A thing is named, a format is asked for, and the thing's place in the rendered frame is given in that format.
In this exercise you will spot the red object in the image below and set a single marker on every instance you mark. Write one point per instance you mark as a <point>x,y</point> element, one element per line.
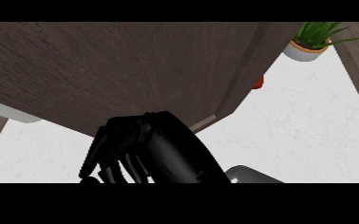
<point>259,83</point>

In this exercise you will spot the white rounded object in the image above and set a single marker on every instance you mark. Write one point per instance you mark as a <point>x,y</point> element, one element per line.
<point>17,115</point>

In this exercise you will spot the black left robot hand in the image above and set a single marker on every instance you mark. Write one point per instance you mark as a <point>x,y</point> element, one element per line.
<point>159,152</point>

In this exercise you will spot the grey wooden cabinet panel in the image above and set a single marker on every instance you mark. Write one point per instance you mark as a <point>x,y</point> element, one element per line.
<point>351,60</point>

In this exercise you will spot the dark grey cabinet door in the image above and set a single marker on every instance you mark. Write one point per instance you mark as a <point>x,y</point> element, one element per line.
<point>122,69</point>

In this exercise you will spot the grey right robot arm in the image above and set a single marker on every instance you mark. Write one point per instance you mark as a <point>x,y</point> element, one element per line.
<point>250,175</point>

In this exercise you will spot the green plant in white pot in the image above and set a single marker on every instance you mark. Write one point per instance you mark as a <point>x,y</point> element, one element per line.
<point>311,42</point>

